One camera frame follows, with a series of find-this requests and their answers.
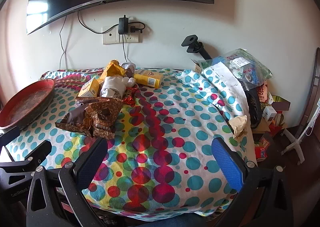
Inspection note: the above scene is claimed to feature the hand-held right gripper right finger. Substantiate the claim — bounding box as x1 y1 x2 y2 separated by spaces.
211 137 294 227

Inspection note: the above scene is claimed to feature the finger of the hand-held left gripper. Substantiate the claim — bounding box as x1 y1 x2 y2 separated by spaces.
0 126 21 148
0 139 53 168

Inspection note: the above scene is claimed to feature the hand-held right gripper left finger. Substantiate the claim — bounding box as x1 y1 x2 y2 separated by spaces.
26 137 108 227

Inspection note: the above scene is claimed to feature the red round tray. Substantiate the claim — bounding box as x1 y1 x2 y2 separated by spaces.
0 79 56 131

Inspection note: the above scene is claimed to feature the brown snack bag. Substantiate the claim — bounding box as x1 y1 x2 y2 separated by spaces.
55 97 124 140

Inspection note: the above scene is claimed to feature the small yellow box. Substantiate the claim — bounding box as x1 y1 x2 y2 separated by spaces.
77 77 101 98

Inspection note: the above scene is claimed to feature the yellow snack bag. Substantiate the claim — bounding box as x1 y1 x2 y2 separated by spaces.
99 60 127 84

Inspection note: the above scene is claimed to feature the red carton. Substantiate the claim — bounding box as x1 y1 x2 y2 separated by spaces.
255 145 267 161

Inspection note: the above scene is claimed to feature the crumpled beige paper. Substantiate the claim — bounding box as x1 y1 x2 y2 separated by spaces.
229 115 248 140

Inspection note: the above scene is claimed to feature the dark bag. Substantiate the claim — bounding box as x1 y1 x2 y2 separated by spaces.
244 89 263 130

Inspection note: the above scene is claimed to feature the polka dot blanket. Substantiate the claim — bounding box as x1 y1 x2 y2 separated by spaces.
5 67 258 222

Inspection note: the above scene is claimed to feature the small white box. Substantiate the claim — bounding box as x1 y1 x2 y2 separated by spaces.
262 107 277 121

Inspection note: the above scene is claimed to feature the white stand base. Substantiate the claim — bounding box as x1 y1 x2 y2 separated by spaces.
281 107 320 165

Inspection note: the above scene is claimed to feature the red snack packet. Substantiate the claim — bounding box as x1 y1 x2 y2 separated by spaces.
257 84 269 102

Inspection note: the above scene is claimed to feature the small red box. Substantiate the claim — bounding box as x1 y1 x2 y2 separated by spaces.
124 85 138 106

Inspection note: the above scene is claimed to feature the gold box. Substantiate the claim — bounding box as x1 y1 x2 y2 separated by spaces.
271 95 291 113

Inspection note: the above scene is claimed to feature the clear bag of packets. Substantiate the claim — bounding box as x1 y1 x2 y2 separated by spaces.
200 48 273 90

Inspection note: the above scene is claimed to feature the small cardboard box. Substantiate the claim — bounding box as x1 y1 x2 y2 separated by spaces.
191 59 208 73

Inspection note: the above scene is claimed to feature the large yellow box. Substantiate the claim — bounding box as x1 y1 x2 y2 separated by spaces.
133 70 162 89

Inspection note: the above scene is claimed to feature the dark wooden furniture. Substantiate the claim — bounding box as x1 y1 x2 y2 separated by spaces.
295 47 320 132

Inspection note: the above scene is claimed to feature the black power adapter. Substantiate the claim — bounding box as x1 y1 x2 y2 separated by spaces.
118 15 129 35

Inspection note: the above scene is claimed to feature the black plug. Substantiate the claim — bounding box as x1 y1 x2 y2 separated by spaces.
129 22 145 34

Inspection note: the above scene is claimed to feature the thin black cable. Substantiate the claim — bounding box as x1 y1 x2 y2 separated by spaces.
59 15 67 70

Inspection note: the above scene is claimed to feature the black adapter cable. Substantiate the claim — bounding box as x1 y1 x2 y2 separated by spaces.
122 34 129 63

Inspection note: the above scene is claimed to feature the white power wall socket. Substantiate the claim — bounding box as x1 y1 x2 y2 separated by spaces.
119 25 140 43

